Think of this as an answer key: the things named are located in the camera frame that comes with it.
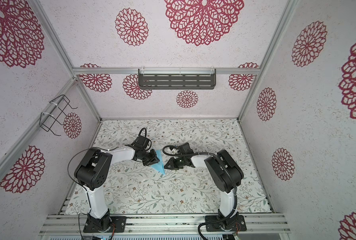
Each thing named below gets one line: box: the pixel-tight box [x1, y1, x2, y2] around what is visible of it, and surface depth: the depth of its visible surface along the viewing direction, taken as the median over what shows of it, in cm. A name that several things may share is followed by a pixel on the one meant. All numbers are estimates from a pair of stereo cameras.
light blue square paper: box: [151, 149, 166, 175], surface depth 96 cm
